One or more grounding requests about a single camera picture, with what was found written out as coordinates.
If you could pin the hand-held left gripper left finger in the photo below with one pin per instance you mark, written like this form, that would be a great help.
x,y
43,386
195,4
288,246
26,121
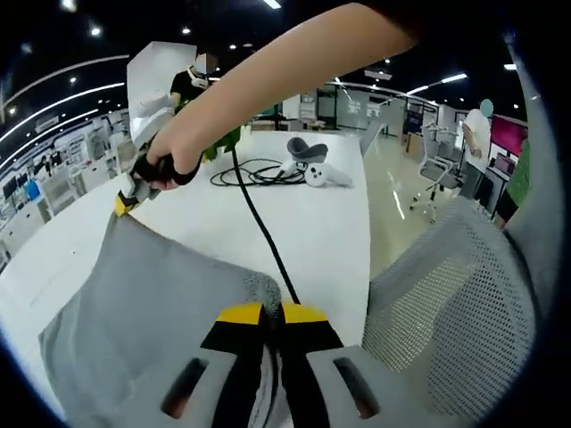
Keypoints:
x,y
214,370

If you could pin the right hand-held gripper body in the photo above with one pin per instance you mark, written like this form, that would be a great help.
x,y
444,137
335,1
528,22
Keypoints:
x,y
149,125

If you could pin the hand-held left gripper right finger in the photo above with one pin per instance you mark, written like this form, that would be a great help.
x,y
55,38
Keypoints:
x,y
325,370

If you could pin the grey towel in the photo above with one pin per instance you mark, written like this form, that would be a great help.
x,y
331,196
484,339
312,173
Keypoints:
x,y
147,312

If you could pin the person's right hand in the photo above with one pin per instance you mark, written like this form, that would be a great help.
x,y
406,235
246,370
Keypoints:
x,y
174,156

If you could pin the white square pillar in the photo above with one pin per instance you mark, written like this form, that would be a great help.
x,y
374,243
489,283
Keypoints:
x,y
160,67

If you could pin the green potted plant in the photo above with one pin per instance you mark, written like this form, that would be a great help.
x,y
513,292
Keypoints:
x,y
227,138

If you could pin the grey mesh office chair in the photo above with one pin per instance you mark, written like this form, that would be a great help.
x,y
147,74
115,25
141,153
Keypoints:
x,y
446,303

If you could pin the white plug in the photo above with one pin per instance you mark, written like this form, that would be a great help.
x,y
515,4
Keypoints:
x,y
290,167

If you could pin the white handheld controller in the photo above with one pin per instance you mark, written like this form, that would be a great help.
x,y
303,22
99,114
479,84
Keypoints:
x,y
323,175

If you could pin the white office chair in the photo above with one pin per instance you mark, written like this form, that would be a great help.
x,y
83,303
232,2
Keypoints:
x,y
439,165

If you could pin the pink display screen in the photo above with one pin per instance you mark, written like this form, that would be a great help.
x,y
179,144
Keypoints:
x,y
508,134

